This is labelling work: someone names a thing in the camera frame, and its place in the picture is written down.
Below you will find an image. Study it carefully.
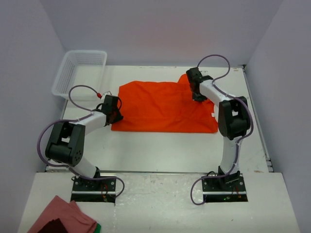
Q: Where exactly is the orange t shirt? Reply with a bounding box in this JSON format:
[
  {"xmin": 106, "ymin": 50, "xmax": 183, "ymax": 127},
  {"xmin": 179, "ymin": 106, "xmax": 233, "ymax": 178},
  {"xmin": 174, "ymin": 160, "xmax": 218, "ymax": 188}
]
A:
[{"xmin": 111, "ymin": 74, "xmax": 218, "ymax": 133}]

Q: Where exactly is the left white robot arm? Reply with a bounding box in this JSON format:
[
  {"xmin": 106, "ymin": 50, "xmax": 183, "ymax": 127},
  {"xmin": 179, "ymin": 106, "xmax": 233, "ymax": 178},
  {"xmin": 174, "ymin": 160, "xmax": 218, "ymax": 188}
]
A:
[{"xmin": 45, "ymin": 95, "xmax": 123, "ymax": 191}]

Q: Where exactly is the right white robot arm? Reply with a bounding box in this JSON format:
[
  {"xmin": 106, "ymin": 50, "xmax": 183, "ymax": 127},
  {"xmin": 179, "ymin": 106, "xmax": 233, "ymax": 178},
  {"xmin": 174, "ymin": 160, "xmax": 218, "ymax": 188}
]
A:
[{"xmin": 186, "ymin": 67, "xmax": 253, "ymax": 191}]

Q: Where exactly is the white plastic basket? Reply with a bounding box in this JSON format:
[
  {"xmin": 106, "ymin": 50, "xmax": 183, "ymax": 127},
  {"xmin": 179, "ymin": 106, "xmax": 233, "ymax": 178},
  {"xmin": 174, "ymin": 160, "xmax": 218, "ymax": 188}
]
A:
[{"xmin": 52, "ymin": 50, "xmax": 107, "ymax": 100}]

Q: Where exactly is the pink folded t shirt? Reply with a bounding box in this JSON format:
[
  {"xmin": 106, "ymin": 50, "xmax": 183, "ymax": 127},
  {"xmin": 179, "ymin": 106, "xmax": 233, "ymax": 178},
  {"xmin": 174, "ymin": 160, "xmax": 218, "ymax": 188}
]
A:
[{"xmin": 28, "ymin": 196, "xmax": 97, "ymax": 233}]

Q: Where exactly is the green folded t shirt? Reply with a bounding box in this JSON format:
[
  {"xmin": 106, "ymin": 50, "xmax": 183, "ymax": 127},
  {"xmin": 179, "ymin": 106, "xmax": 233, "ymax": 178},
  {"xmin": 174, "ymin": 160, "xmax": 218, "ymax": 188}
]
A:
[{"xmin": 94, "ymin": 223, "xmax": 102, "ymax": 233}]

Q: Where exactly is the dark maroon folded t shirt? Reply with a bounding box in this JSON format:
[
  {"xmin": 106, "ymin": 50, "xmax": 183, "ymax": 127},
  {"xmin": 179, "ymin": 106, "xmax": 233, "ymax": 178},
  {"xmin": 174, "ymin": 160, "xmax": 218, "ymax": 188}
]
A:
[{"xmin": 38, "ymin": 218, "xmax": 68, "ymax": 233}]

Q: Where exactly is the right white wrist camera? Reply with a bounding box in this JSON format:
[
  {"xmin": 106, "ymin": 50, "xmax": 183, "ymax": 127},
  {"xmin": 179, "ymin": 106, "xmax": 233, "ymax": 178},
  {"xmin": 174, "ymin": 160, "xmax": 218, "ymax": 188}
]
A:
[{"xmin": 201, "ymin": 70, "xmax": 208, "ymax": 76}]

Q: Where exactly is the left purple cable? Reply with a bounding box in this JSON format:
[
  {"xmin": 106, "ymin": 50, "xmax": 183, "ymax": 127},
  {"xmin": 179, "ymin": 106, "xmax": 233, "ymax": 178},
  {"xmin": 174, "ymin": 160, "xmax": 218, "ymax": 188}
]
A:
[{"xmin": 36, "ymin": 84, "xmax": 125, "ymax": 201}]

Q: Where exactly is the purple cable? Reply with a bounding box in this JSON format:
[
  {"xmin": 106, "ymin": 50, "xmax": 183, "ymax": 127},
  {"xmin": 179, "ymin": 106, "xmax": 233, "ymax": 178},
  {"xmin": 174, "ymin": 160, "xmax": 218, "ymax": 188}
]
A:
[
  {"xmin": 36, "ymin": 84, "xmax": 125, "ymax": 201},
  {"xmin": 190, "ymin": 54, "xmax": 255, "ymax": 207}
]

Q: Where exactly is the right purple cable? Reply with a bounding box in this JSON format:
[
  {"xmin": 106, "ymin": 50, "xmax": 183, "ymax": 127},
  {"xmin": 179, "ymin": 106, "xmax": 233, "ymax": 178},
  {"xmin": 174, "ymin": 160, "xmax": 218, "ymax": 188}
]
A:
[{"xmin": 190, "ymin": 54, "xmax": 255, "ymax": 207}]

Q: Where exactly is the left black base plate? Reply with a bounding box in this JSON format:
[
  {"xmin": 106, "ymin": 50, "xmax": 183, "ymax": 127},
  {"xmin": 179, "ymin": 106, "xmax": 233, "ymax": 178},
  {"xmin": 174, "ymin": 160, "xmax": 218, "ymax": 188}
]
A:
[{"xmin": 70, "ymin": 177, "xmax": 116, "ymax": 203}]

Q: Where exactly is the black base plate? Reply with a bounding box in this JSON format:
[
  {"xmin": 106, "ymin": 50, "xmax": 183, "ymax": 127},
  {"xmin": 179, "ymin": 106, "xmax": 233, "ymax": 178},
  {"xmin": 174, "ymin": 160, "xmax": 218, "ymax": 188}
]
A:
[
  {"xmin": 202, "ymin": 174, "xmax": 248, "ymax": 203},
  {"xmin": 70, "ymin": 177, "xmax": 116, "ymax": 203}
]

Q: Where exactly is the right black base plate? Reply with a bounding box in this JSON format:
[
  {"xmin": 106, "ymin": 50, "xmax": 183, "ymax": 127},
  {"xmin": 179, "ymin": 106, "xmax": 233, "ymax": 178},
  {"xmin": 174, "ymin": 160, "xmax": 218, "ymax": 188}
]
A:
[{"xmin": 202, "ymin": 174, "xmax": 248, "ymax": 203}]

